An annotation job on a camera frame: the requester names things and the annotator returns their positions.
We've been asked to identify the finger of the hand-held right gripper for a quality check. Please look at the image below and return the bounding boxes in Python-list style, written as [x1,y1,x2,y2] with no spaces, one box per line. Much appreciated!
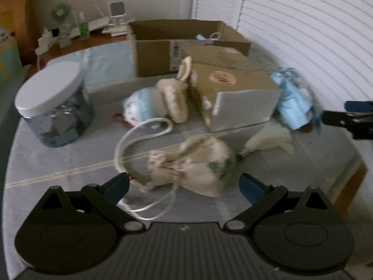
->
[321,110,373,140]
[345,100,373,112]

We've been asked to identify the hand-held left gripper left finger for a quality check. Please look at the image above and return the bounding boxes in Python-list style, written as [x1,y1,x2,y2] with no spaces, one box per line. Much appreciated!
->
[41,173,146,234]

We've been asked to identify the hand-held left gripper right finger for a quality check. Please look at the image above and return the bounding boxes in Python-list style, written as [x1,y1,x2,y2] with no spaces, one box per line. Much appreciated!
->
[223,173,333,235]

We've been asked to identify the pack of blue face masks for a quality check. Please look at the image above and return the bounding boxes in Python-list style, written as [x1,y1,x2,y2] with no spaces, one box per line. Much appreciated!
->
[269,68,322,132]

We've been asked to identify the white cloth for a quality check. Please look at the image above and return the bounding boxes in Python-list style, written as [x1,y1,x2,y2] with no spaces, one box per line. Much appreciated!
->
[240,121,295,156]

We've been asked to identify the beige drawstring pouch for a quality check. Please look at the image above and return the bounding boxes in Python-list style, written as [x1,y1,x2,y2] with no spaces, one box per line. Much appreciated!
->
[114,117,234,221]

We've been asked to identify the beige knitted slipper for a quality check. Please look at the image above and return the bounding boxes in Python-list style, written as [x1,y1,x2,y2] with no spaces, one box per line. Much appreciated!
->
[155,79,190,123]

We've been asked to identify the cardboard box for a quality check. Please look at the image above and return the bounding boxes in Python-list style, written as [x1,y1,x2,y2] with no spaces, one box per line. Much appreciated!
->
[127,20,252,78]

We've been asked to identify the beige frayed cloth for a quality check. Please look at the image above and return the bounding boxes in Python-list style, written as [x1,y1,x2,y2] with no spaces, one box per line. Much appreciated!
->
[176,56,194,83]

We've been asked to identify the clear jar with white lid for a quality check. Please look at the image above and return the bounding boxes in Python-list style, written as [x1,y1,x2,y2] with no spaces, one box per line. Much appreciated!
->
[14,62,95,148]

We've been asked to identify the white window blinds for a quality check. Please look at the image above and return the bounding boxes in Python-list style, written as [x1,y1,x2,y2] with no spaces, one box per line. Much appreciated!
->
[191,0,373,114]

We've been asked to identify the closed brown cardboard package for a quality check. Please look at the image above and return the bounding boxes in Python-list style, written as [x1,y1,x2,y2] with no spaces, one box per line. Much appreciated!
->
[181,44,283,132]

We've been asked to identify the light blue table mat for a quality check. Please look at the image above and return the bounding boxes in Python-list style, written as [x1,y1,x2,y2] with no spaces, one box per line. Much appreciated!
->
[47,42,137,86]

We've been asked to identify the blue face mask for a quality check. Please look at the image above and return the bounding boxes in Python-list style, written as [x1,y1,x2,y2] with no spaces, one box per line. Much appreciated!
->
[196,33,221,42]

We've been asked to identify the green bottle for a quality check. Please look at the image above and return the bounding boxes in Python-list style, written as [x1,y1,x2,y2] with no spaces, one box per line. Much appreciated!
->
[78,12,89,40]

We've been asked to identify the white power strip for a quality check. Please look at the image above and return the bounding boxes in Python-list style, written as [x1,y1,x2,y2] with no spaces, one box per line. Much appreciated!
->
[35,28,60,56]

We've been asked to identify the white router with phone stand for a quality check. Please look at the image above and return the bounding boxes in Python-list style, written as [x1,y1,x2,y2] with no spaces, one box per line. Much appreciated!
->
[102,1,128,37]

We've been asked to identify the small green desk fan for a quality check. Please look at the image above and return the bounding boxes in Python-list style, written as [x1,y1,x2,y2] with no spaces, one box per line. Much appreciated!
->
[50,2,73,47]

